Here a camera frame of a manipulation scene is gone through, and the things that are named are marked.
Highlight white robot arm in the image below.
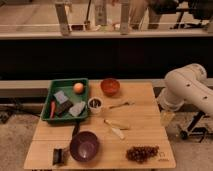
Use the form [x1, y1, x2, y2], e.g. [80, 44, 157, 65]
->
[157, 63, 213, 126]

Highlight wheeled stand base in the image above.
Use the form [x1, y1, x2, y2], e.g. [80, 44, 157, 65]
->
[177, 111, 213, 143]

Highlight bunch of dark grapes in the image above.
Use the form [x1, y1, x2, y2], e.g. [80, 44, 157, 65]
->
[126, 146, 159, 163]

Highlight metal fork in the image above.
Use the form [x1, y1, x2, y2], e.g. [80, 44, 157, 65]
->
[108, 101, 134, 109]

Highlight red bowl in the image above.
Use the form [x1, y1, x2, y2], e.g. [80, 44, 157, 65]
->
[100, 78, 120, 96]

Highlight small white cup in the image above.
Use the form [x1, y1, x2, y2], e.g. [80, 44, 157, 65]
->
[88, 97, 103, 114]

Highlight purple bowl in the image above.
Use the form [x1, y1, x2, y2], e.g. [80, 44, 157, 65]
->
[70, 131, 100, 162]

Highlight grey crumpled cloth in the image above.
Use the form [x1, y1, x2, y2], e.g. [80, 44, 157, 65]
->
[69, 101, 86, 117]

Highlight orange round fruit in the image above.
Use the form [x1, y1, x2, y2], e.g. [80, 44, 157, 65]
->
[73, 83, 84, 94]

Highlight green plastic tray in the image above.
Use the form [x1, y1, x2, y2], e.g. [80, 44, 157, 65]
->
[41, 78, 89, 124]

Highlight dark brown block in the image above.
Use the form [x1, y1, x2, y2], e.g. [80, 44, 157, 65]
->
[55, 101, 73, 116]

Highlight blue sponge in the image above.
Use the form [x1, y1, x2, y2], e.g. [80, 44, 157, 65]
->
[54, 90, 68, 104]

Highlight wooden handled knife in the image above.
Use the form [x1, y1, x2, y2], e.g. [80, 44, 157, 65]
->
[104, 119, 130, 130]

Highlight cream handled utensil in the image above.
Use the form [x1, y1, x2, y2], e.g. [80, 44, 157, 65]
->
[109, 127, 125, 140]

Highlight black spatula handle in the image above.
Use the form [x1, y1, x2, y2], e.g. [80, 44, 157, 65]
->
[72, 120, 80, 137]

